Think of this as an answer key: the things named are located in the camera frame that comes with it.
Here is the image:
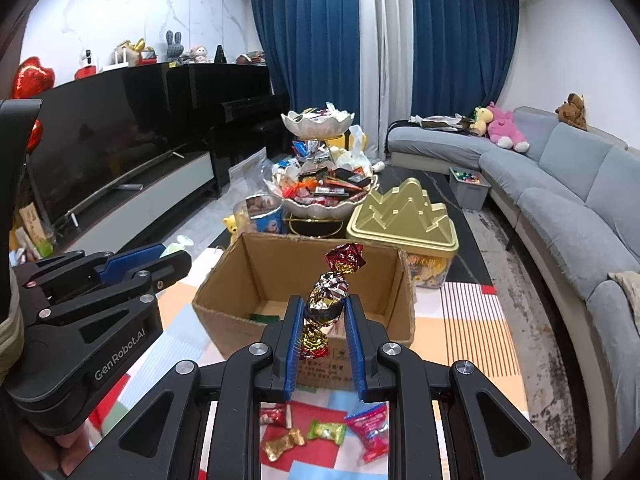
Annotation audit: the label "yellow plush toy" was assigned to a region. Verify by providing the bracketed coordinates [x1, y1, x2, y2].
[470, 106, 493, 137]

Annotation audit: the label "grey and black television cabinet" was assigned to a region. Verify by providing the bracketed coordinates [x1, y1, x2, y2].
[10, 150, 218, 281]

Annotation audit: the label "brown plush toy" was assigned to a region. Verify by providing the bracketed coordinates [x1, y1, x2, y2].
[556, 92, 588, 131]

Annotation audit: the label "gold candy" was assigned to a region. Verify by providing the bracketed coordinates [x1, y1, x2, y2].
[262, 427, 306, 462]

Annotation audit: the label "clear plastic bag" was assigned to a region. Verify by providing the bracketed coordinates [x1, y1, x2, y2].
[235, 152, 281, 196]

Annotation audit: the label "white and red robot toy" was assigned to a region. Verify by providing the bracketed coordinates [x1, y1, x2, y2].
[75, 50, 98, 81]

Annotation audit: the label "pink candy packet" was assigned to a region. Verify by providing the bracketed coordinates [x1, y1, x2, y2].
[344, 402, 390, 463]

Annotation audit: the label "yellow bear figure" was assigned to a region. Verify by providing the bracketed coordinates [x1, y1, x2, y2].
[223, 212, 248, 248]

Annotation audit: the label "white sheer curtain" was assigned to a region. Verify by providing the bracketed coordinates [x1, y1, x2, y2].
[356, 0, 413, 146]

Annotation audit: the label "gold mountain-shaped tin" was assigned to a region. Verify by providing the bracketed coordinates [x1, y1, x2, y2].
[346, 177, 460, 290]

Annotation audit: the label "grey corner sofa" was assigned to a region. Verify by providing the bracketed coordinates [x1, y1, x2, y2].
[387, 106, 640, 461]

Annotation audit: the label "blue curtain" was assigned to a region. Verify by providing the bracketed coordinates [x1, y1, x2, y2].
[248, 0, 362, 153]
[409, 0, 521, 120]

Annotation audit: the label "crumpled clothes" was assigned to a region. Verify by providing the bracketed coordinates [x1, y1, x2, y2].
[410, 114, 476, 133]

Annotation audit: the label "pale green plastic bag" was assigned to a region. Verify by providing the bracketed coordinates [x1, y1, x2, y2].
[160, 237, 193, 258]

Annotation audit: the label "large pile of wrapped snacks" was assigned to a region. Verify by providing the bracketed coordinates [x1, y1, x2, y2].
[272, 152, 373, 206]

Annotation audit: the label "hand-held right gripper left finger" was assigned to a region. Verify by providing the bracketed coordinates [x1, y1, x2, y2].
[107, 296, 306, 480]

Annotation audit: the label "beige quilted jacket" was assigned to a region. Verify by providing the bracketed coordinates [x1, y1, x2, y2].
[607, 270, 640, 326]

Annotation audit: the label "foil-wrapped candy string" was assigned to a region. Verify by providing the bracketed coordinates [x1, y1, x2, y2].
[299, 242, 366, 361]

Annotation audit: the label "green candy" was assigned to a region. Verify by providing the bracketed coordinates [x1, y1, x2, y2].
[306, 419, 347, 445]

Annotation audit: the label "colourful patchwork tablecloth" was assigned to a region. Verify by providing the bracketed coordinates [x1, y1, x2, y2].
[85, 247, 531, 480]

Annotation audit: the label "black upright piano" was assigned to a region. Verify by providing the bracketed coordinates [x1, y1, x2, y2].
[167, 62, 277, 198]

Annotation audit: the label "tan and green box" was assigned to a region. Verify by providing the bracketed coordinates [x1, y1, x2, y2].
[10, 202, 56, 263]

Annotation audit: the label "blue snack tin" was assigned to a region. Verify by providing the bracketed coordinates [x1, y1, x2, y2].
[232, 194, 286, 236]

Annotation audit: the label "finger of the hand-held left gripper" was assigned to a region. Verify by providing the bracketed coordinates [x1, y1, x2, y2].
[12, 244, 166, 291]
[30, 250, 193, 331]

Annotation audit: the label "person's left forearm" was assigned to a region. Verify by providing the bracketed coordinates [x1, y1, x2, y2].
[0, 305, 26, 381]

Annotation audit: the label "small pile of wrapped snacks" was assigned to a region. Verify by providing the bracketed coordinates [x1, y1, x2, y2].
[290, 102, 346, 123]

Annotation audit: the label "black flat television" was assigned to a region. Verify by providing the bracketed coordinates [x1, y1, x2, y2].
[22, 66, 190, 228]

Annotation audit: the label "gold foil balloon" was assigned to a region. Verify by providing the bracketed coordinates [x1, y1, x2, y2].
[120, 39, 146, 63]

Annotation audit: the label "brown cardboard box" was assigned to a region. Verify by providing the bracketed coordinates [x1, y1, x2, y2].
[191, 231, 417, 392]

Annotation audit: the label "red and white candy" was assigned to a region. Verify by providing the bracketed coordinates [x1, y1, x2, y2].
[260, 405, 293, 427]

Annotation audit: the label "person's left hand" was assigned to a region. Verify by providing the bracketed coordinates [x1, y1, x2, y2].
[20, 410, 106, 477]

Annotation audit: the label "grey patterned rug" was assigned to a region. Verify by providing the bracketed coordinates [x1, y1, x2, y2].
[465, 207, 576, 461]

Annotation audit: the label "grey storage bin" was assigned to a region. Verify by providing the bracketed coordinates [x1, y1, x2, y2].
[448, 166, 491, 212]

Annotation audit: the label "white plastic bag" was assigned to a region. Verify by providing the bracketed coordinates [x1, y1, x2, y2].
[347, 124, 371, 153]

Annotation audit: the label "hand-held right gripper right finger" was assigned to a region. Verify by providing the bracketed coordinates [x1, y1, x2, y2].
[345, 295, 568, 480]

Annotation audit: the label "two-tier white bowl stand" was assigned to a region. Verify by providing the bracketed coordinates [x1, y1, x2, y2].
[272, 107, 376, 238]

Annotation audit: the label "pink plush toy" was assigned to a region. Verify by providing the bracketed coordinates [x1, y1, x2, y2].
[486, 101, 531, 155]

